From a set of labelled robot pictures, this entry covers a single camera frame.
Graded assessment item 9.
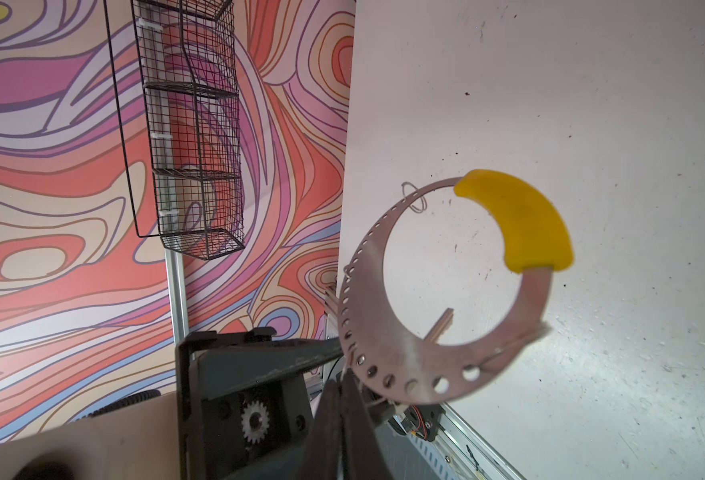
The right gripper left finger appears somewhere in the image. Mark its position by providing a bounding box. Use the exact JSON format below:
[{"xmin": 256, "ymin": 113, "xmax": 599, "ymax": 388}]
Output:
[{"xmin": 296, "ymin": 380, "xmax": 342, "ymax": 480}]

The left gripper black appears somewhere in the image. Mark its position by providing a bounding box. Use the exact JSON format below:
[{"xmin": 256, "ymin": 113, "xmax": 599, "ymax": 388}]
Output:
[{"xmin": 176, "ymin": 327, "xmax": 342, "ymax": 479}]

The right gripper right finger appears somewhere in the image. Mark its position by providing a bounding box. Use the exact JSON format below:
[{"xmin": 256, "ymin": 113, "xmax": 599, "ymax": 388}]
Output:
[{"xmin": 342, "ymin": 369, "xmax": 393, "ymax": 480}]

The metal keyring disc yellow handle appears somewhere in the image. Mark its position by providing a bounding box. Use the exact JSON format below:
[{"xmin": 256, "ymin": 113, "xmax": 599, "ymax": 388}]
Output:
[{"xmin": 338, "ymin": 169, "xmax": 574, "ymax": 404}]

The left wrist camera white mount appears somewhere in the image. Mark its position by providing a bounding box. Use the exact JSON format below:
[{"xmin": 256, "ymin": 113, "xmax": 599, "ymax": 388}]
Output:
[{"xmin": 0, "ymin": 393, "xmax": 180, "ymax": 479}]

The black wire basket left wall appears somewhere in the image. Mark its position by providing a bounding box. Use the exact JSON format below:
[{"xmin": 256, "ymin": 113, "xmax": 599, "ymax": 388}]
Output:
[{"xmin": 128, "ymin": 1, "xmax": 244, "ymax": 261}]

